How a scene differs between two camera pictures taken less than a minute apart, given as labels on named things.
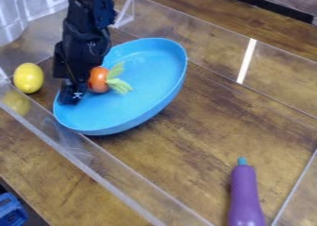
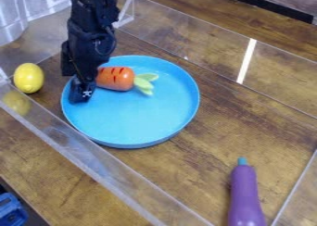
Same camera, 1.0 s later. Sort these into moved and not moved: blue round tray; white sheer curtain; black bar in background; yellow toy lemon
Moved: blue round tray
Not moved: white sheer curtain; black bar in background; yellow toy lemon
